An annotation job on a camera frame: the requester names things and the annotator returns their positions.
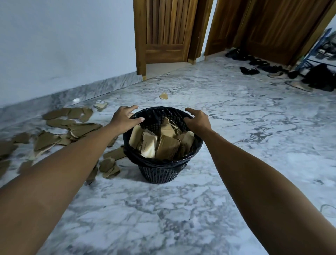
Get person's left hand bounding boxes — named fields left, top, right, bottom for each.
left=109, top=105, right=145, bottom=136

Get person's right hand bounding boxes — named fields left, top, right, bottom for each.
left=183, top=108, right=212, bottom=135

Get brown paper pieces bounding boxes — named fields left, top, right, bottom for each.
left=0, top=92, right=169, bottom=186

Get black bin with liner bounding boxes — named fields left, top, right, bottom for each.
left=122, top=106, right=204, bottom=184

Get person's left forearm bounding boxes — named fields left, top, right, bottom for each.
left=0, top=123, right=124, bottom=255

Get person's right forearm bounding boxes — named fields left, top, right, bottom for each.
left=201, top=129, right=336, bottom=255

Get row of dark shoes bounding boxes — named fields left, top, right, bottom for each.
left=225, top=47, right=300, bottom=80

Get tan slipper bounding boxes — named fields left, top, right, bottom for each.
left=285, top=80, right=313, bottom=93

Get blue shoe rack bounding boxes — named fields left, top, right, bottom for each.
left=296, top=27, right=336, bottom=72

